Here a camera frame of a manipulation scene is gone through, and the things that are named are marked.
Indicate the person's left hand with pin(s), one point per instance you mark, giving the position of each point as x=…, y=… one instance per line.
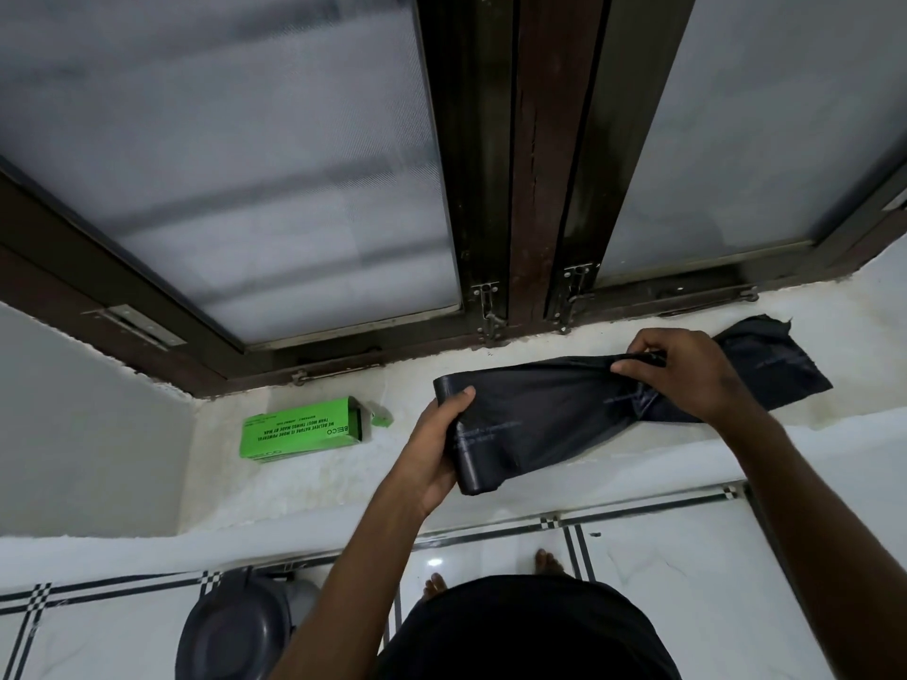
x=429, y=453

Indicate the person's right hand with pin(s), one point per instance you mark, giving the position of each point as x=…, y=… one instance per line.
x=687, y=375

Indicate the green cardboard box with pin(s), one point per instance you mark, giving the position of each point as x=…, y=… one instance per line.
x=297, y=431

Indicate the grey pedal trash bin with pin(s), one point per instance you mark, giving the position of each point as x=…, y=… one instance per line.
x=234, y=637

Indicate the person's right forearm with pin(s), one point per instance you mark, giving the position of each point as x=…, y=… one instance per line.
x=822, y=531

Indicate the person's left forearm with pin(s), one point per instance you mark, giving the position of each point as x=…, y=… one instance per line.
x=354, y=594

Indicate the person's left foot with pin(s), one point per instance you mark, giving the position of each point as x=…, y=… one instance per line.
x=435, y=587

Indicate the person's foot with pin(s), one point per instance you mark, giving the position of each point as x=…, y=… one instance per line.
x=549, y=562
x=435, y=587

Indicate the person's right foot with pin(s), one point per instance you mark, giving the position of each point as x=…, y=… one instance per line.
x=549, y=562

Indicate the person's black clothing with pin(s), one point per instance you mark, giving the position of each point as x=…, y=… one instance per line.
x=524, y=630

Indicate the metal window stay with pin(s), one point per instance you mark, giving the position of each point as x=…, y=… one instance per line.
x=708, y=298
x=333, y=373

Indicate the metal window bolt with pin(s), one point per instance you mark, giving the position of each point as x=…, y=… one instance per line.
x=572, y=297
x=489, y=311

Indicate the silver window hinge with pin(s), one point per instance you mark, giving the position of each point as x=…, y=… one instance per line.
x=138, y=327
x=896, y=200

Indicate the dark brown frosted window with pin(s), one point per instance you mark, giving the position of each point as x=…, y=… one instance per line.
x=545, y=134

